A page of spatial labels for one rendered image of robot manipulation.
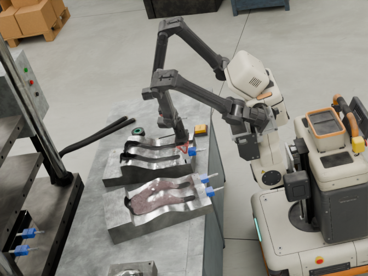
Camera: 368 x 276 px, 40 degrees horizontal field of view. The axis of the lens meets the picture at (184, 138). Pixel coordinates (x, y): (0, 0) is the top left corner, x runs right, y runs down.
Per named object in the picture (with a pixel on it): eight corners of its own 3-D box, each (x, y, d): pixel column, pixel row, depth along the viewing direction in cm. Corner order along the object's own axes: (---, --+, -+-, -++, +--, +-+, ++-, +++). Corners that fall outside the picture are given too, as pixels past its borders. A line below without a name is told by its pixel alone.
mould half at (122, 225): (200, 179, 265) (196, 163, 259) (213, 211, 244) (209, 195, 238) (109, 209, 263) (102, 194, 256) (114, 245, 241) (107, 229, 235)
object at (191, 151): (207, 150, 269) (205, 142, 266) (207, 155, 265) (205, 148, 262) (183, 154, 272) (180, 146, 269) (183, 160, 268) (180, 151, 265)
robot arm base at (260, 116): (270, 119, 223) (265, 104, 233) (254, 113, 221) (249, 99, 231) (260, 134, 228) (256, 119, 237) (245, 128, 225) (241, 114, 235)
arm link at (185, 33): (176, 22, 235) (177, 8, 241) (154, 36, 242) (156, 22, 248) (233, 76, 260) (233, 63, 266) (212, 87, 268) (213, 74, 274)
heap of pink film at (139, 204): (178, 182, 258) (174, 170, 254) (185, 204, 244) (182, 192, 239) (129, 197, 257) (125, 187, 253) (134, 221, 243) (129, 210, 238)
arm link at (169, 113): (161, 92, 211) (166, 69, 215) (148, 90, 212) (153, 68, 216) (174, 130, 251) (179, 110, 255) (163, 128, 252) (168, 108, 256)
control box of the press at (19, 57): (109, 226, 370) (28, 47, 285) (101, 259, 346) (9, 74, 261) (81, 229, 374) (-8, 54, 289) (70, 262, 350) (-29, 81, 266)
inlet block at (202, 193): (223, 188, 252) (221, 179, 248) (226, 194, 247) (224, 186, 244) (198, 196, 251) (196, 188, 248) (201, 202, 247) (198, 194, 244)
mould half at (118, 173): (196, 145, 289) (191, 127, 281) (194, 176, 268) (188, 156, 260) (114, 157, 299) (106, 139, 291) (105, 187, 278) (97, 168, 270)
